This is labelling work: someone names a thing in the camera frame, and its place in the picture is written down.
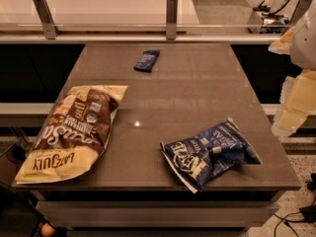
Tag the brown yellow Late July bag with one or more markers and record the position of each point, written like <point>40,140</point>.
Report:
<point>74,137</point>

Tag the orange ball under table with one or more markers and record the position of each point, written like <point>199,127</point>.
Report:
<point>47,230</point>

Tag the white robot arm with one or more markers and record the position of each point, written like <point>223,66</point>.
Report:
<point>303,42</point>

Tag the blue kettle chip bag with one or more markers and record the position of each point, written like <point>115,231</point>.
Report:
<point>198,159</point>

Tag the blue rxbar blueberry bar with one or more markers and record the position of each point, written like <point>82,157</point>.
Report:
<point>147,61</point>

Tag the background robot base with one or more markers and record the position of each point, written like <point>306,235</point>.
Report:
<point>269,20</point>

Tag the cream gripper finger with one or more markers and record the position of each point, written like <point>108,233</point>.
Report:
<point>297,101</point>
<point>282,45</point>

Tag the left metal rail bracket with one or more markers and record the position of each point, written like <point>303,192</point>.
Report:
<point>49,28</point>

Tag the right metal rail bracket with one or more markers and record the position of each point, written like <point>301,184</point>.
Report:
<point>301,8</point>

